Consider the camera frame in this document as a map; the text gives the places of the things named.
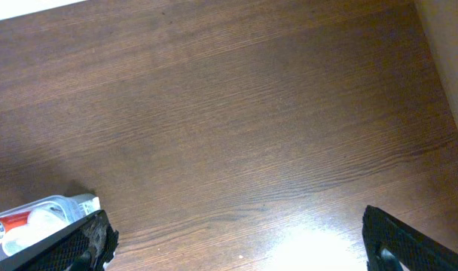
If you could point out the clear plastic container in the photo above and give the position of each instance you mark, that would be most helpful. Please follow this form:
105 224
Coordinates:
74 208

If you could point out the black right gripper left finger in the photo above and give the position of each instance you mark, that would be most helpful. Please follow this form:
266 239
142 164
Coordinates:
86 245

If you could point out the white Calamol lotion bottle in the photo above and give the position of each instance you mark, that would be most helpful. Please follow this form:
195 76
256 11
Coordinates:
42 223

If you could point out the orange tube white cap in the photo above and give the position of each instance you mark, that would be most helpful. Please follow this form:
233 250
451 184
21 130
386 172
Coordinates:
9 222

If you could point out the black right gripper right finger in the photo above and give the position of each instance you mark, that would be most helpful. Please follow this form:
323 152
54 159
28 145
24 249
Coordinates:
391 244

